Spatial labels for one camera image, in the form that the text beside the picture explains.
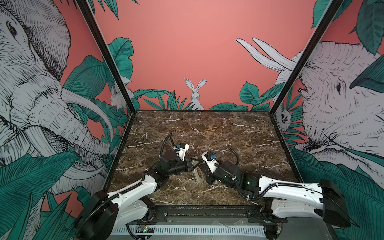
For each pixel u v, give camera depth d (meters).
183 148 0.74
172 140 1.04
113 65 0.93
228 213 0.76
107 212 0.40
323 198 0.42
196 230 0.70
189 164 0.70
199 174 0.75
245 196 0.53
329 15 0.71
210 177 0.63
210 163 0.60
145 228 0.70
